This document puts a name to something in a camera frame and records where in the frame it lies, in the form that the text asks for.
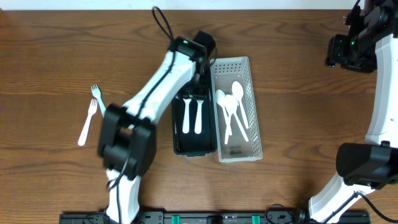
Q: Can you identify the white plastic spoon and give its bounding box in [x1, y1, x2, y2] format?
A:
[216, 90, 228, 120]
[225, 95, 249, 142]
[224, 116, 232, 144]
[232, 81, 249, 129]

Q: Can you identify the white fork straight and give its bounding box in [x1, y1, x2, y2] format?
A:
[194, 100, 204, 134]

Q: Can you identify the white fork thick handle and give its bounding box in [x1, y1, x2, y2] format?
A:
[91, 85, 106, 116]

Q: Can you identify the white fork thin handle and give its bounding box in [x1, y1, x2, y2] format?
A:
[78, 98, 98, 146]

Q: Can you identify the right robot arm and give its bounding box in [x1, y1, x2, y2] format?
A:
[295, 0, 397, 223]

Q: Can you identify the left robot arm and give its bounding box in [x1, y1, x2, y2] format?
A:
[98, 31, 216, 223]

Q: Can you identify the clear white plastic basket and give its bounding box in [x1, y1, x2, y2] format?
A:
[211, 57, 262, 163]

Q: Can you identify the dark green plastic basket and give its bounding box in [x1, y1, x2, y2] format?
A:
[172, 72, 218, 157]

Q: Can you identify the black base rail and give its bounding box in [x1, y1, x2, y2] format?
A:
[58, 210, 371, 224]

